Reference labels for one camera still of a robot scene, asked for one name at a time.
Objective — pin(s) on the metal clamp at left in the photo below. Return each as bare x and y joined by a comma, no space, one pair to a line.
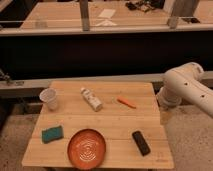
9,81

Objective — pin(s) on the white cylindrical bottle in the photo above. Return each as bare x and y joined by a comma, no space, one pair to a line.
91,99

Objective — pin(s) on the dark cable clutter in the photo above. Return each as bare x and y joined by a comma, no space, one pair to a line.
145,5

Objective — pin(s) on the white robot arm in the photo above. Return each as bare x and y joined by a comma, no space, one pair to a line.
184,82

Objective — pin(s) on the orange ribbed plate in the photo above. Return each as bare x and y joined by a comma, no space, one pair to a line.
86,149

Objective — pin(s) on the grey metal post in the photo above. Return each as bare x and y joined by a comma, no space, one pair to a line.
184,9
84,11

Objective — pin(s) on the black rectangular remote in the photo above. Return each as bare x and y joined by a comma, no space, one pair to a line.
141,143

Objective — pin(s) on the orange carrot stick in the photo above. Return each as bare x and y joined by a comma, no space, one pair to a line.
126,102

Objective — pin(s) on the white paper sheet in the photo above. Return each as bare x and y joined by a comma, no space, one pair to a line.
107,13

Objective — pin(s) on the green sponge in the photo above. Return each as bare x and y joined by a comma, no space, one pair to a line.
51,134

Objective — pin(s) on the grey metal post right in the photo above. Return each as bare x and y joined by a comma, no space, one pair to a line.
184,9

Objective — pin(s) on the wooden table board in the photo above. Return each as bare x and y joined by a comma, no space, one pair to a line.
115,121

